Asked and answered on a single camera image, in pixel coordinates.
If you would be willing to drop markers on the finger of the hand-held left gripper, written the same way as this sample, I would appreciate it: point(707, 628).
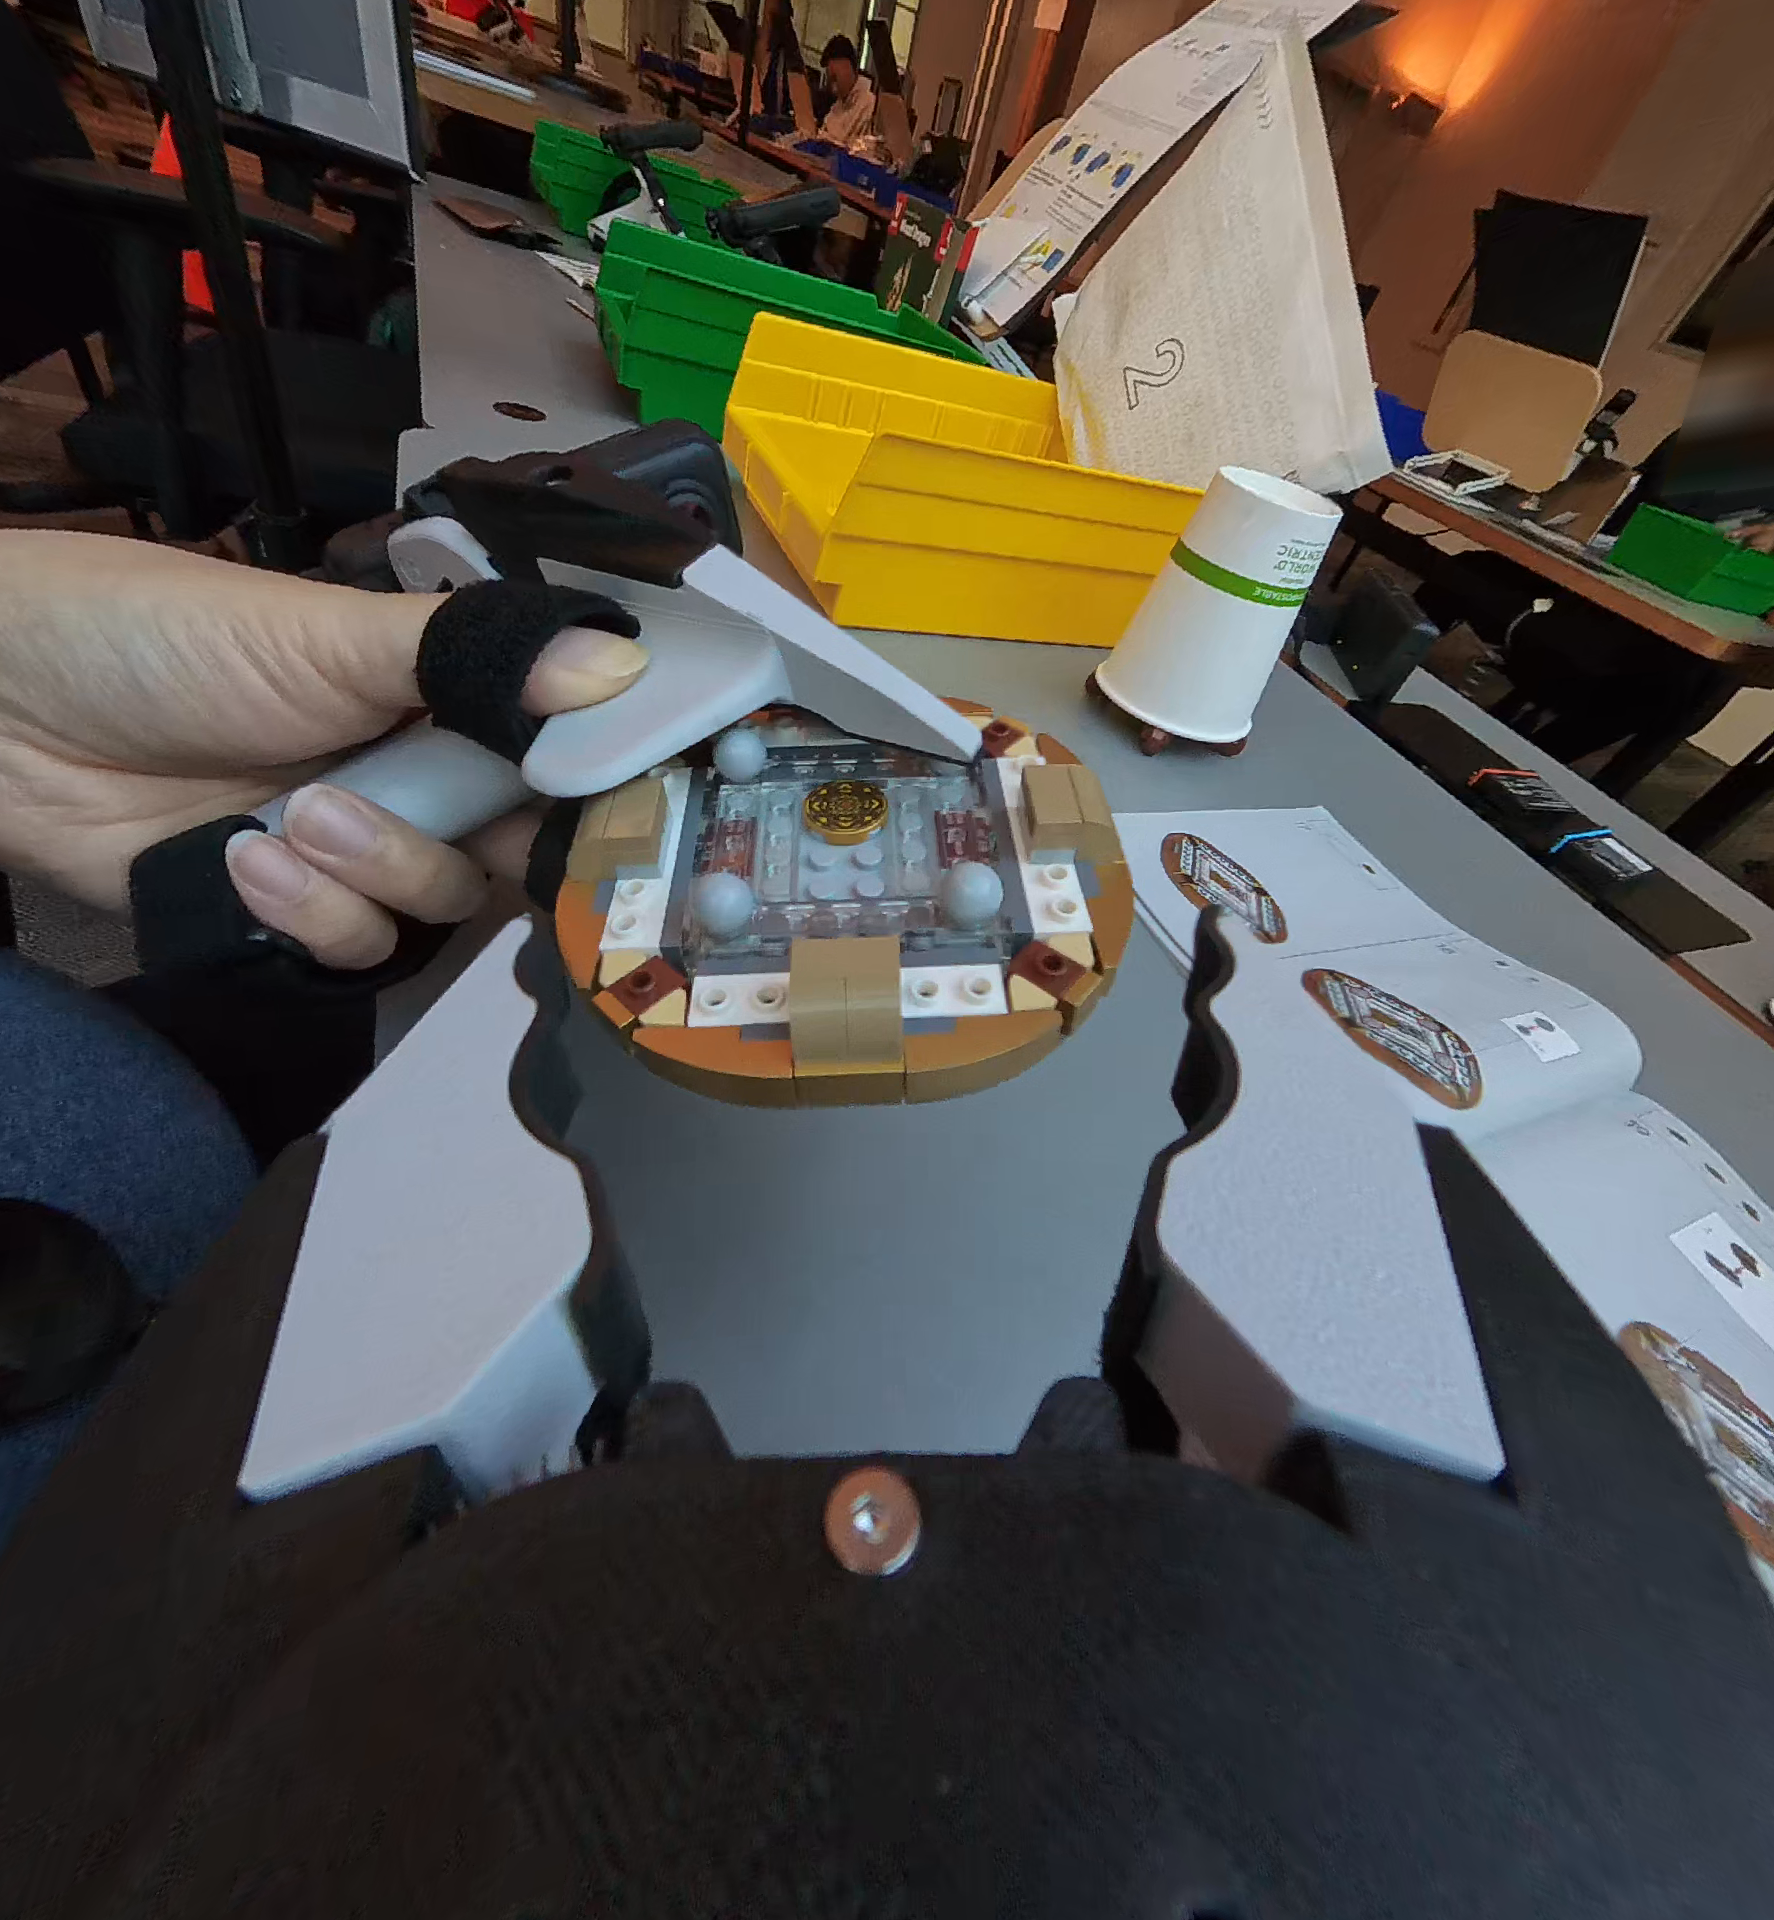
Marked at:
point(811, 644)

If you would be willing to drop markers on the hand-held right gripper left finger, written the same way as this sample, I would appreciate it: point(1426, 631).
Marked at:
point(421, 1274)

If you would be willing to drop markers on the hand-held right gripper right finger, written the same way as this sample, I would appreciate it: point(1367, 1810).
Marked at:
point(1306, 1274)

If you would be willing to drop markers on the round gold lego model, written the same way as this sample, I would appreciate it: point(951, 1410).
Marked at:
point(843, 930)

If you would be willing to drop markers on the lego instruction booklet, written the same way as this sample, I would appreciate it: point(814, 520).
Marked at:
point(1548, 1080)

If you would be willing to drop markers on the black lego set box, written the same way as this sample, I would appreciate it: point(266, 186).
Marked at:
point(918, 256)

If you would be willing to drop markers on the person's left hand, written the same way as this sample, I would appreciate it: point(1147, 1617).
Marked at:
point(106, 706)

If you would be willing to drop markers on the yellow plastic bin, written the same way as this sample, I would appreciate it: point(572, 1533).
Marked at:
point(888, 368)
point(976, 526)

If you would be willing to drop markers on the green plastic bin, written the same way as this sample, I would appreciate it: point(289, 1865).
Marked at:
point(587, 171)
point(1704, 554)
point(721, 316)

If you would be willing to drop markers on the black handheld device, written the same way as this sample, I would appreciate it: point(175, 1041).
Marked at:
point(654, 137)
point(774, 216)

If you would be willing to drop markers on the person's blue jeans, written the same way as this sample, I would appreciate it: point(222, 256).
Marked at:
point(62, 1080)

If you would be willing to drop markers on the white paper cup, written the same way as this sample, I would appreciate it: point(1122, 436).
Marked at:
point(1233, 600)

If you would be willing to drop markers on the black pole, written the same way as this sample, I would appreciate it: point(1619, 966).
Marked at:
point(219, 301)

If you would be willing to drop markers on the orange cone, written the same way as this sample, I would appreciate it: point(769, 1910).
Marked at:
point(184, 226)

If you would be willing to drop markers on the grey framed screen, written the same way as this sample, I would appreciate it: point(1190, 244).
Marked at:
point(302, 76)

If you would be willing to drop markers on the white paper bag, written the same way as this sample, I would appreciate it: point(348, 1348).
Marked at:
point(1233, 301)

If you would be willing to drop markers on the folded paper leaflet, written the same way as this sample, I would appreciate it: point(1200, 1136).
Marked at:
point(1111, 149)

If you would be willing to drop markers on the plywood board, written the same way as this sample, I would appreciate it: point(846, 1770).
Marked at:
point(1509, 414)

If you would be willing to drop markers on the brown wooden table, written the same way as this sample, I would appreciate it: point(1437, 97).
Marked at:
point(1652, 600)

